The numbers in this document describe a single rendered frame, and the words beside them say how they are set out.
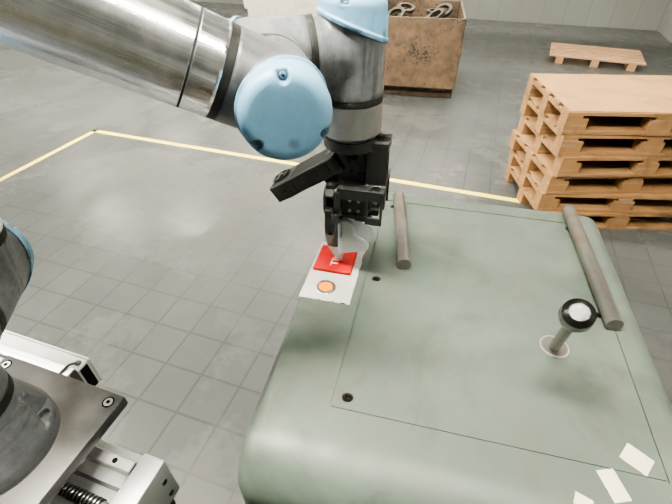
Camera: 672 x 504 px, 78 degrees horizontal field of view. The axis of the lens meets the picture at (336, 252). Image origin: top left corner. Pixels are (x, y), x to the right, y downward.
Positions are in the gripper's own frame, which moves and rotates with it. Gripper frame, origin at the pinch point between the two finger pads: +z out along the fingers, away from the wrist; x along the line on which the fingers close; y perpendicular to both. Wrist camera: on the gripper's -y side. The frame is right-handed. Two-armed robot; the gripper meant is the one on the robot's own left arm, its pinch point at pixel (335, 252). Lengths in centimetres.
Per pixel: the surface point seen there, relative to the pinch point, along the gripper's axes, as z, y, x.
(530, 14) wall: 115, 166, 927
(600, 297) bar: 0.3, 38.4, -1.0
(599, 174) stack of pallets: 86, 118, 213
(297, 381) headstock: 1.8, 0.7, -22.7
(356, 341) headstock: 1.8, 6.4, -15.2
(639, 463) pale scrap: 1.9, 37.5, -23.7
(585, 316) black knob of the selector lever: -12.4, 28.5, -18.5
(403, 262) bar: 0.4, 10.7, 0.3
